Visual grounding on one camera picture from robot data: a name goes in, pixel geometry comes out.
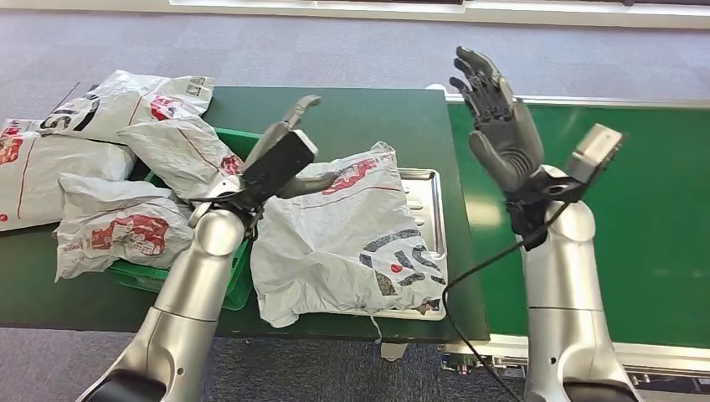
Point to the grey mailer bag red logo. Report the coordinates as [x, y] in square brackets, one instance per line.
[333, 244]

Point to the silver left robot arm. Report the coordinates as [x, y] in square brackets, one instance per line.
[183, 299]

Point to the green belt conveyor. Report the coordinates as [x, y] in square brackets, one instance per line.
[654, 249]

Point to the green plastic crate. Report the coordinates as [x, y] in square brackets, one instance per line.
[138, 274]

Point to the grey mailer bag red stripe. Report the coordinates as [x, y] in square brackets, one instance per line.
[177, 150]

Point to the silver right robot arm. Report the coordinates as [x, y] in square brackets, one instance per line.
[560, 310]

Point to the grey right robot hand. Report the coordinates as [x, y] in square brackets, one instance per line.
[507, 139]

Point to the white table leg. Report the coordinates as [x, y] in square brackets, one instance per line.
[394, 351]

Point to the grey mailer bag red print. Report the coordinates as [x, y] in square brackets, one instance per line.
[111, 216]

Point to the large flat grey mailer bag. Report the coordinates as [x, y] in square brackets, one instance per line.
[50, 172]

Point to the grey mailer bag black letters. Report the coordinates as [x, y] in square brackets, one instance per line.
[116, 102]

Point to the white electronic scale steel tray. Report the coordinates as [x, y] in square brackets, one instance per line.
[424, 205]

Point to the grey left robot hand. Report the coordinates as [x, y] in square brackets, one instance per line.
[272, 136]

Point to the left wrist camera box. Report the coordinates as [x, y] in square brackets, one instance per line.
[277, 163]

